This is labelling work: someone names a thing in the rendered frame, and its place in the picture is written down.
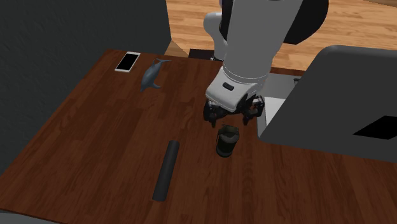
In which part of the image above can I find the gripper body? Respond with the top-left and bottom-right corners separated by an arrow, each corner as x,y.
232,97 -> 253,118

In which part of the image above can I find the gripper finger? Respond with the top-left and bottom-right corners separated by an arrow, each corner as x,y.
203,99 -> 229,129
242,94 -> 266,127

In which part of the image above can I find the dark green cup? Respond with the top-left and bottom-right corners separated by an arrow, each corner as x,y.
216,124 -> 240,158

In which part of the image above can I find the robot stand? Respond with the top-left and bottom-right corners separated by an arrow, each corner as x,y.
188,48 -> 224,62

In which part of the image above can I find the black cylinder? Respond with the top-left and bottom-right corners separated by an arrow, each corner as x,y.
151,140 -> 181,202

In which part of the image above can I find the grey laptop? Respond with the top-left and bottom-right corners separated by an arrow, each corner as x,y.
256,45 -> 397,164

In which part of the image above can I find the blue-grey dolphin figure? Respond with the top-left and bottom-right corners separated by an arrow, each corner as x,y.
139,57 -> 172,93

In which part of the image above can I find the white phone with black screen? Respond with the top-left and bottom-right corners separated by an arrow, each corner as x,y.
114,51 -> 142,74

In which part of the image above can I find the brown wooden table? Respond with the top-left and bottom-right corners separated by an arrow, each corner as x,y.
0,48 -> 397,224

